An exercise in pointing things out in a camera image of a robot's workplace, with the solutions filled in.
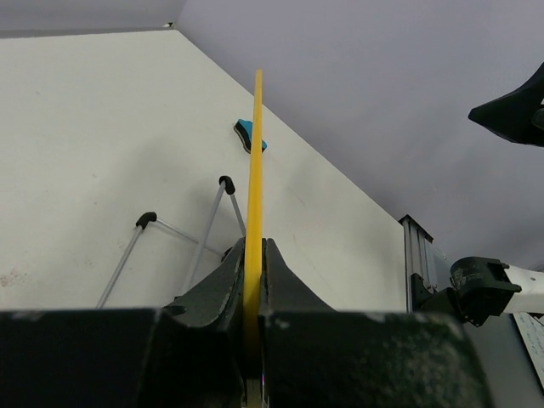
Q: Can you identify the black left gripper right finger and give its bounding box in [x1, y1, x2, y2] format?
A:
[258, 239, 489, 407]

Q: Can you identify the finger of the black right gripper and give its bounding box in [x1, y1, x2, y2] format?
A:
[468, 65, 543, 147]

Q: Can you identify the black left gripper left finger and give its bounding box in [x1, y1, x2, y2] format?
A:
[1, 241, 245, 407]

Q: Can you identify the yellow framed whiteboard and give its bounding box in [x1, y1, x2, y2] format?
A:
[243, 69, 263, 407]

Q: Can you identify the blue whiteboard eraser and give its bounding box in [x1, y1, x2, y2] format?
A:
[233, 119, 253, 154]

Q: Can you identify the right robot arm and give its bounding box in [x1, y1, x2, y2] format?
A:
[399, 66, 543, 327]

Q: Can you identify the metal wire stand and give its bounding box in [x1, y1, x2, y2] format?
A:
[95, 175, 246, 309]

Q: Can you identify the aluminium front rail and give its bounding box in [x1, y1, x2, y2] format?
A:
[399, 214, 438, 313]

